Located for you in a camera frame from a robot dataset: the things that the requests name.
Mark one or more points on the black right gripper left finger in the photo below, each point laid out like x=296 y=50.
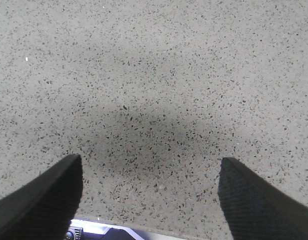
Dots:
x=43 y=208

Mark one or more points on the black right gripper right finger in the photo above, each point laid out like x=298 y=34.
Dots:
x=254 y=209

